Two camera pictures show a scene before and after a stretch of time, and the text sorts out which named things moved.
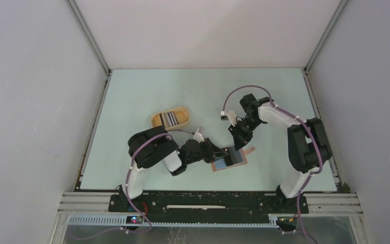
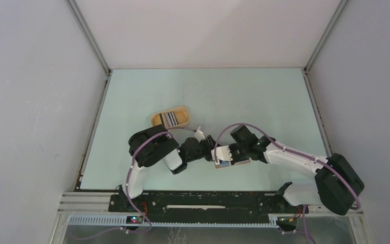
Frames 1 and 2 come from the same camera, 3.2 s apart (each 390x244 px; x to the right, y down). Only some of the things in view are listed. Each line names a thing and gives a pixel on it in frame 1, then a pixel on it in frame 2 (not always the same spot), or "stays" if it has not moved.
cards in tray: x=168 y=119 stays
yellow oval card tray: x=171 y=119 stays
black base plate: x=208 y=207 stays
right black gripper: x=239 y=142 -> x=234 y=159
